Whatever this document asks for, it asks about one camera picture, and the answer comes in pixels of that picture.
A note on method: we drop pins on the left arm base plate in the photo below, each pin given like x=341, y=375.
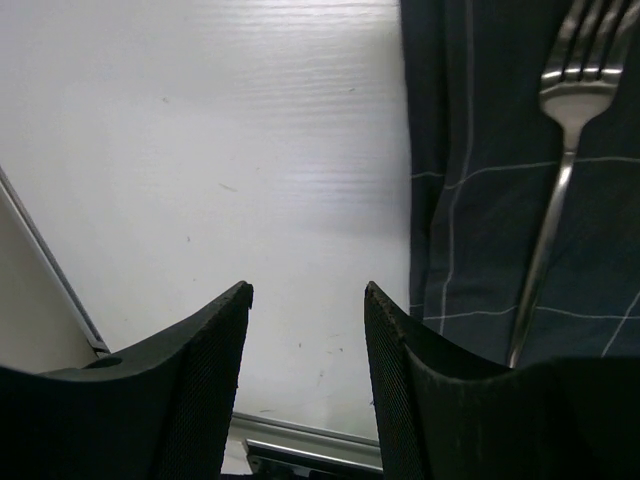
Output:
x=269, y=461

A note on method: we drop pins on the dark grey checked cloth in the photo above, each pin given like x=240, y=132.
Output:
x=484, y=159

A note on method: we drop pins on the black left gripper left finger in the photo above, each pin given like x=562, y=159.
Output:
x=160, y=409

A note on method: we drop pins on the silver metal fork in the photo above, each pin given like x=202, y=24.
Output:
x=578, y=83

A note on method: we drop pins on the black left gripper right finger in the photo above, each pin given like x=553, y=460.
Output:
x=445, y=413

